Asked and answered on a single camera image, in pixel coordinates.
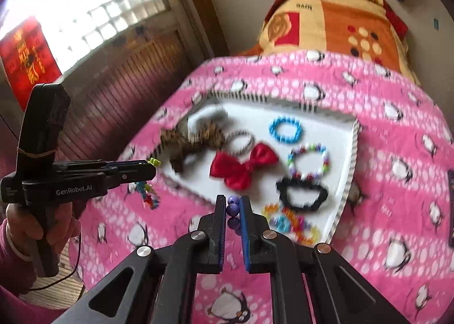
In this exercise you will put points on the white box with striped edge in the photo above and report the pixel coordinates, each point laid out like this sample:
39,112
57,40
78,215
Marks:
262,114

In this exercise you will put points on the orange patterned blanket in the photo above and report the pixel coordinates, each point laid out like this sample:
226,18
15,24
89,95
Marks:
337,18

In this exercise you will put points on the window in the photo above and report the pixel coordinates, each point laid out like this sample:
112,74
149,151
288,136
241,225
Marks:
88,8

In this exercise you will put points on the black scrunchie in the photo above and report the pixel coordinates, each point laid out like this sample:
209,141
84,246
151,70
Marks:
283,196

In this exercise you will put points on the white bangle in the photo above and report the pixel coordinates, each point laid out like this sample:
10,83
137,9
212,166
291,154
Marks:
17,252

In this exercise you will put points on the leopard print scrunchie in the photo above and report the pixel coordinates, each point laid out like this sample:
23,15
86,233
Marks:
188,146

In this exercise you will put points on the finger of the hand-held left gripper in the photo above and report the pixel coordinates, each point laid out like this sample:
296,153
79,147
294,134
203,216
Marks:
106,165
134,176

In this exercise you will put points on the person's left forearm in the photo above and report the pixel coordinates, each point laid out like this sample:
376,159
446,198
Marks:
14,281

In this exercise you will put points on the red wall poster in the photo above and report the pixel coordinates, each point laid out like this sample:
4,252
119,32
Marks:
28,57

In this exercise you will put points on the pink penguin blanket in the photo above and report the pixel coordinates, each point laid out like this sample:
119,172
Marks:
390,132

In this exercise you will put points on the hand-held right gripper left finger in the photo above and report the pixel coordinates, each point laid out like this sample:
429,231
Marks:
221,235

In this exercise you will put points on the person's left hand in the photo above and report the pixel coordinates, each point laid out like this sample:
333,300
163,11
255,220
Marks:
64,221

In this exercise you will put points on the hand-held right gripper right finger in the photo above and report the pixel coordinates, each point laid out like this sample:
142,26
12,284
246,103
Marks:
245,238

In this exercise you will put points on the red satin bow scrunchie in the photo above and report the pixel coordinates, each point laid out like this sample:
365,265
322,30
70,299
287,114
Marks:
234,167

